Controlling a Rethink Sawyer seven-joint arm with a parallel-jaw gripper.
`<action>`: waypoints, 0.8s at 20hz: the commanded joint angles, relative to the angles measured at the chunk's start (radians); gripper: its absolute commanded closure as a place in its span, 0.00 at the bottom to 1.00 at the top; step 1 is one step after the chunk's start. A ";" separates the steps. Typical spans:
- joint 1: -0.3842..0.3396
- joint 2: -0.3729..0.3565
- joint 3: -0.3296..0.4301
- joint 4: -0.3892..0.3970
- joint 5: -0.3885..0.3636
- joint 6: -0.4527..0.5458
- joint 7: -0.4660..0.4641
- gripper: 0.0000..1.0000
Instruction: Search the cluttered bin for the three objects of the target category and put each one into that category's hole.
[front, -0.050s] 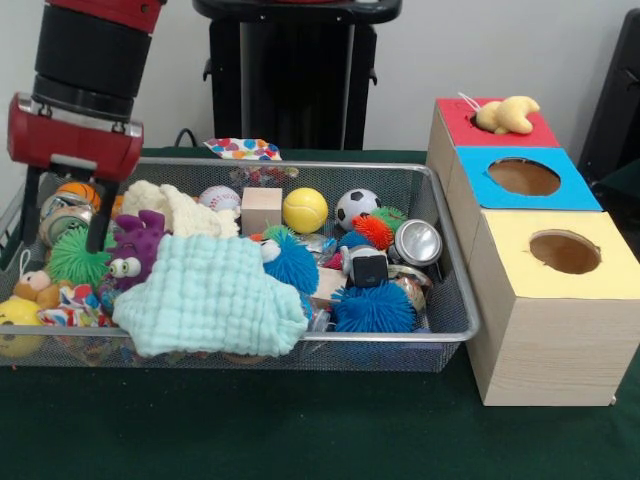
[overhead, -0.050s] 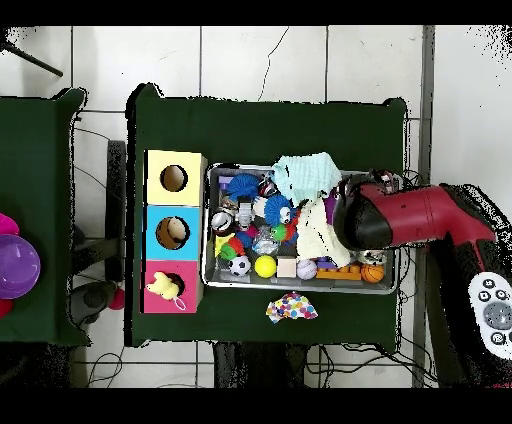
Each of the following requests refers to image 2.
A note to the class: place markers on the blue spiky ball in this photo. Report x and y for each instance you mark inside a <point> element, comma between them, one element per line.
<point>244,187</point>

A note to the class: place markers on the yellow plush toy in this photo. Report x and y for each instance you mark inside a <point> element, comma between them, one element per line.
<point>164,286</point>

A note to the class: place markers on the wooden box with three holes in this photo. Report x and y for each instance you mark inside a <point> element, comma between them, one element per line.
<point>154,192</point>

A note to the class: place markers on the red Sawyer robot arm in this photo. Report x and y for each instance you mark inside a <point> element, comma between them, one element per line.
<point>420,216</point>

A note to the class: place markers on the dark green table cloth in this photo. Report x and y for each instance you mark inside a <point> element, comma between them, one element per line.
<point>272,132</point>

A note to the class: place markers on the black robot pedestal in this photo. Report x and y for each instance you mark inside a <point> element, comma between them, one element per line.
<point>256,368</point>

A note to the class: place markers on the plain yellow ball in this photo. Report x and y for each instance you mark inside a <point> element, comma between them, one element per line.
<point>265,266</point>

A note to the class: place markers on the red round object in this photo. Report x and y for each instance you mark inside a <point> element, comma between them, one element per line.
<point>4,308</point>

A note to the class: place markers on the pink bowl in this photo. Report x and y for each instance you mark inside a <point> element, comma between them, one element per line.
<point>8,224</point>

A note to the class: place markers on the black tripod leg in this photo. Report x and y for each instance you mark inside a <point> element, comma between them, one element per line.
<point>36,62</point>

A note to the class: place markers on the blue spiky toy with eyes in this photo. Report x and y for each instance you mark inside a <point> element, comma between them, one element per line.
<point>278,208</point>

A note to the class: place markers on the white baseball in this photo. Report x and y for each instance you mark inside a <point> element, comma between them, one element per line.
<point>306,270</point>

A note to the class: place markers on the small red ball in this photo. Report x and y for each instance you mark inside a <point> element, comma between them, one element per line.
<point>117,300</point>

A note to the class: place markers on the colourful polka dot cloth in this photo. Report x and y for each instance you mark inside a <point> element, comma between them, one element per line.
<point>292,307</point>

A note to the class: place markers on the mint green knitted cloth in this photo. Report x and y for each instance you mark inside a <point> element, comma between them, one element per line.
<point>304,176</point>

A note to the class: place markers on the plain wooden block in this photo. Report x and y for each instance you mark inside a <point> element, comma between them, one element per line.
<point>286,267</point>

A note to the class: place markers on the purple bowl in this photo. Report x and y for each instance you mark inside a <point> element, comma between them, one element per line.
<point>18,267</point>

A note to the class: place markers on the small orange basketball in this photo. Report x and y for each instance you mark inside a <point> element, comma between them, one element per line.
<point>372,273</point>

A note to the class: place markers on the cream knitted cloth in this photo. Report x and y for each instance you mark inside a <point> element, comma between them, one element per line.
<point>316,236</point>

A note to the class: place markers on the side table with green cloth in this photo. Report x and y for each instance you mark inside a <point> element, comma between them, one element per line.
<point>36,160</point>

